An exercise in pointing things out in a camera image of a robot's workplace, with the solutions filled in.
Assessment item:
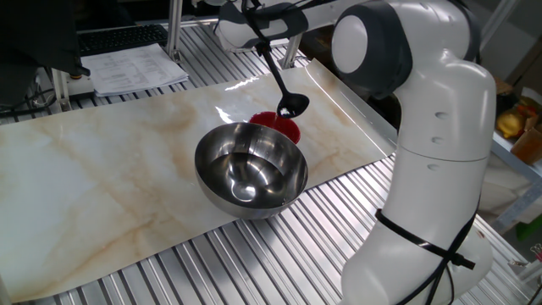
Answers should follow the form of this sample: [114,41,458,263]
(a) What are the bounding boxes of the stack of printed papers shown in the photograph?
[80,42,191,98]

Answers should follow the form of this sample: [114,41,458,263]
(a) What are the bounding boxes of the brown cardboard box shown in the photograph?
[510,112,542,167]

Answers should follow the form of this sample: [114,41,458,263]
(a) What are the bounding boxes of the black keyboard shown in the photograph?
[77,23,170,58]

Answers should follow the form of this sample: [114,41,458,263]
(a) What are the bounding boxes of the black floor cables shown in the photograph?
[0,86,58,120]

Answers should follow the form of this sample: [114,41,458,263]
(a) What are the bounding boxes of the aluminium frame post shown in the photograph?
[50,67,72,113]
[279,33,304,71]
[165,0,185,64]

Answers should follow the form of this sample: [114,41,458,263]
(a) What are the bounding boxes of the black ladle with red end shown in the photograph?
[258,44,311,120]

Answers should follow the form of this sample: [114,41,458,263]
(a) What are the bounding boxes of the marble pattern table mat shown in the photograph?
[0,58,403,304]

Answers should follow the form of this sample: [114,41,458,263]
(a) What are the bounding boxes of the red plastic bowl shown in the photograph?
[248,110,302,146]

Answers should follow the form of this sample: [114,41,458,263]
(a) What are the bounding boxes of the yellow plastic object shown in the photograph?
[495,108,526,140]

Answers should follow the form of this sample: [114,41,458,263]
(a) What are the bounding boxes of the stainless steel bowl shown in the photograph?
[194,121,310,221]

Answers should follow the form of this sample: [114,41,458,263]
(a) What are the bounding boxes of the grey metal shelf frame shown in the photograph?
[490,135,542,233]

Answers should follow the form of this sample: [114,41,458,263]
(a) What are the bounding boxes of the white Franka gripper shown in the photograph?
[230,36,294,56]

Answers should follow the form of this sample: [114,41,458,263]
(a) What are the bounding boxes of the black camera cable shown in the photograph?
[374,198,478,305]

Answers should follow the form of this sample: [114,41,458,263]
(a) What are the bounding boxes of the green bin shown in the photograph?
[514,213,542,241]

